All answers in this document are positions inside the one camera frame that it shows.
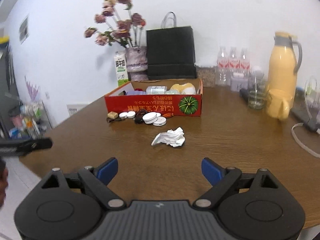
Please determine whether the yellow thermos jug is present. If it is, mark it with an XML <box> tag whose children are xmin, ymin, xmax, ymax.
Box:
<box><xmin>266</xmin><ymin>31</ymin><xmax>303</xmax><ymax>106</ymax></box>

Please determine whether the yellow plush toy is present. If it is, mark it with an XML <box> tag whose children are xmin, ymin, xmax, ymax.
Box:
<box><xmin>168</xmin><ymin>83</ymin><xmax>196</xmax><ymax>95</ymax></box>

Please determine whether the water bottle left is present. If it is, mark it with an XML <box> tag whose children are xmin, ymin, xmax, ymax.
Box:
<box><xmin>215</xmin><ymin>46</ymin><xmax>229</xmax><ymax>86</ymax></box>

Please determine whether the purple marbled vase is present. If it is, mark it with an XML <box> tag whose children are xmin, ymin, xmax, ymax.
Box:
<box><xmin>125</xmin><ymin>46</ymin><xmax>148</xmax><ymax>81</ymax></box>

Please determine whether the white plastic bottle in box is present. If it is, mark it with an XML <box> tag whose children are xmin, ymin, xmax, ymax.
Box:
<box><xmin>146</xmin><ymin>86</ymin><xmax>167</xmax><ymax>95</ymax></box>

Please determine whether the glass jar of seeds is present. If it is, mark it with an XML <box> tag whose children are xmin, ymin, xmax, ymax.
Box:
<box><xmin>196</xmin><ymin>66</ymin><xmax>215</xmax><ymax>88</ymax></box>

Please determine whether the black paper bag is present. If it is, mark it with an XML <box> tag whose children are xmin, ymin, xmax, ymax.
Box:
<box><xmin>146</xmin><ymin>11</ymin><xmax>197</xmax><ymax>80</ymax></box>

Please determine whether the clear drinking glass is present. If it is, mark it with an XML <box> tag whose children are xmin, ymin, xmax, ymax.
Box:
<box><xmin>248</xmin><ymin>76</ymin><xmax>266</xmax><ymax>110</ymax></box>

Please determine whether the metal storage cart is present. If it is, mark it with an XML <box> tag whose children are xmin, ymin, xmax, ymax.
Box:
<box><xmin>4</xmin><ymin>92</ymin><xmax>53</xmax><ymax>139</ymax></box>

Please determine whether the water bottle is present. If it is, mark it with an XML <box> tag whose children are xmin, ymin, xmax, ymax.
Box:
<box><xmin>228</xmin><ymin>47</ymin><xmax>240</xmax><ymax>77</ymax></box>
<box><xmin>240</xmin><ymin>48</ymin><xmax>250</xmax><ymax>77</ymax></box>
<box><xmin>215</xmin><ymin>46</ymin><xmax>229</xmax><ymax>86</ymax></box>

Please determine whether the water bottle middle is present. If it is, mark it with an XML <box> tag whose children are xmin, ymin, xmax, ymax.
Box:
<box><xmin>228</xmin><ymin>47</ymin><xmax>240</xmax><ymax>77</ymax></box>

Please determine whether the lavender small box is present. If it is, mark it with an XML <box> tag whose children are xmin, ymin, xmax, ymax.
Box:
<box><xmin>230</xmin><ymin>72</ymin><xmax>248</xmax><ymax>92</ymax></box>

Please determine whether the water bottle right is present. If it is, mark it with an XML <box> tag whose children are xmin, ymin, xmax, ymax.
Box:
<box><xmin>240</xmin><ymin>48</ymin><xmax>250</xmax><ymax>77</ymax></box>

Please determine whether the dried pink rose bouquet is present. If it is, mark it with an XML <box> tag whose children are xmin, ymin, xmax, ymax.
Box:
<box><xmin>84</xmin><ymin>0</ymin><xmax>146</xmax><ymax>48</ymax></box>

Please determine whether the white small jar lid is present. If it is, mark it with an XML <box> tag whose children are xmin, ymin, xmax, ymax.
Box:
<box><xmin>152</xmin><ymin>116</ymin><xmax>167</xmax><ymax>126</ymax></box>

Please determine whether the crumpled white tissue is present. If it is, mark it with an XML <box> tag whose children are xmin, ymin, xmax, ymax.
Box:
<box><xmin>151</xmin><ymin>127</ymin><xmax>185</xmax><ymax>147</ymax></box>

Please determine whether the red cardboard box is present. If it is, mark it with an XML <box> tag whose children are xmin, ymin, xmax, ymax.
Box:
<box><xmin>104</xmin><ymin>78</ymin><xmax>203</xmax><ymax>116</ymax></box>

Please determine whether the white panel against wall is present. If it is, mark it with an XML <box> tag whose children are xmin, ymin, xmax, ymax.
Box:
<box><xmin>67</xmin><ymin>103</ymin><xmax>88</xmax><ymax>116</ymax></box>

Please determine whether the white charging cable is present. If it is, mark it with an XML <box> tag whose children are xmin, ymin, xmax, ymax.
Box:
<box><xmin>291</xmin><ymin>122</ymin><xmax>320</xmax><ymax>158</ymax></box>

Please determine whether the white flat round container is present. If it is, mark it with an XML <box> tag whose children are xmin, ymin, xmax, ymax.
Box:
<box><xmin>143</xmin><ymin>112</ymin><xmax>161</xmax><ymax>125</ymax></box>

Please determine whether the yellow mug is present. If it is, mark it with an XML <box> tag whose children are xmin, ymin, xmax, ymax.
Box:
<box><xmin>266</xmin><ymin>89</ymin><xmax>293</xmax><ymax>120</ymax></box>

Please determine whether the small wooden stamp block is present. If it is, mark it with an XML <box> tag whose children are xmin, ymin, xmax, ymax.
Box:
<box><xmin>107</xmin><ymin>111</ymin><xmax>119</xmax><ymax>120</ymax></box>

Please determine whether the green white milk carton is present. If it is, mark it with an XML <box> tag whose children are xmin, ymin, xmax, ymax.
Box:
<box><xmin>114</xmin><ymin>51</ymin><xmax>129</xmax><ymax>87</ymax></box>

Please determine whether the person's left hand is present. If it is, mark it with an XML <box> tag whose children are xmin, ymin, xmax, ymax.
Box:
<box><xmin>0</xmin><ymin>160</ymin><xmax>9</xmax><ymax>207</ymax></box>

